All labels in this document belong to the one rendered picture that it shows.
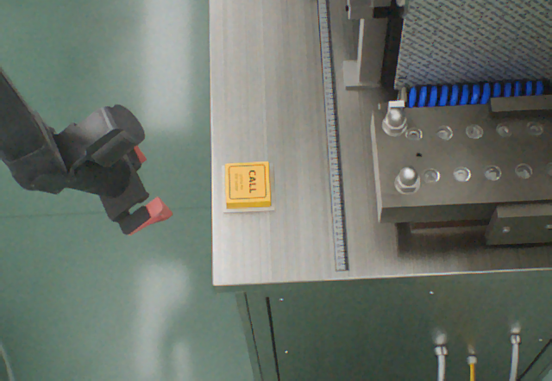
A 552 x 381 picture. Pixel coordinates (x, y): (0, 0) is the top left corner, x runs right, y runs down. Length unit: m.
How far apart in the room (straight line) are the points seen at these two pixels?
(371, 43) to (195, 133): 1.17
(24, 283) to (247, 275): 1.13
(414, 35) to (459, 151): 0.19
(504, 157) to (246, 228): 0.41
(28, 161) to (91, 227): 1.41
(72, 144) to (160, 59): 1.55
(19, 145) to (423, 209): 0.59
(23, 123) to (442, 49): 0.61
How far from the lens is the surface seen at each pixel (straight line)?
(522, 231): 1.49
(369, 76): 1.62
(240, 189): 1.53
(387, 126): 1.44
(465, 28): 1.38
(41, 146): 1.16
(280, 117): 1.61
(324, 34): 1.70
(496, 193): 1.44
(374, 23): 1.49
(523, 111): 1.49
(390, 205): 1.41
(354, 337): 1.83
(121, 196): 1.33
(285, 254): 1.52
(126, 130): 1.22
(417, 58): 1.43
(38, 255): 2.57
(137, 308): 2.47
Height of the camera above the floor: 2.32
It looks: 65 degrees down
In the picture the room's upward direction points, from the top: 5 degrees counter-clockwise
